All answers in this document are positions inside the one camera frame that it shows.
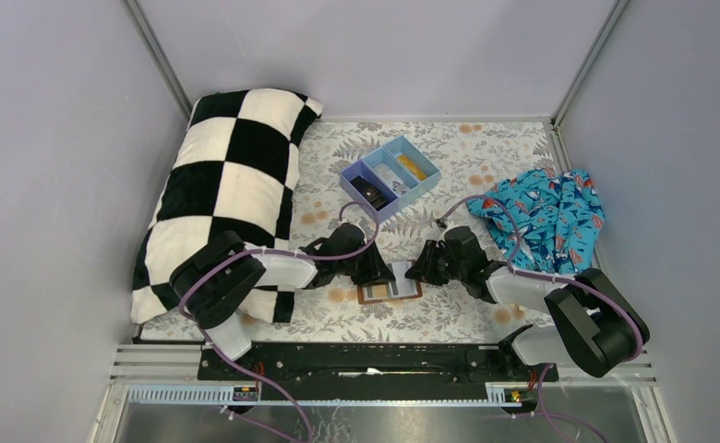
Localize silver grey credit card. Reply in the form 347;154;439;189
389;260;418;297

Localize brown leather card holder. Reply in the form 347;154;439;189
357;260;423;305

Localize blue compartment organizer box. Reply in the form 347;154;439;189
339;136;441;222

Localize orange credit card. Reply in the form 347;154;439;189
397;154;427;182

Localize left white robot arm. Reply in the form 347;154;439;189
170;222;395;361

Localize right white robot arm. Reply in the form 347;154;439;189
406;226;650;378

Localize floral table mat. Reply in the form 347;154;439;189
140;120;600;344

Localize black item in box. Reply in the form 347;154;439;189
351;176;390;211

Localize blue patterned cloth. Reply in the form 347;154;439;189
466;168;605;274

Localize black white checkered pillow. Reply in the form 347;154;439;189
130;88;323;324

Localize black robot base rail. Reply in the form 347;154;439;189
198;342;558;401

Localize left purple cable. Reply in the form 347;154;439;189
177;200;380;443

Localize purple cable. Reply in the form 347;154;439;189
177;200;380;443
436;194;650;443

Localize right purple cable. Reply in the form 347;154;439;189
436;194;650;443

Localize white slotted cable duct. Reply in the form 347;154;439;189
127;385;522;408

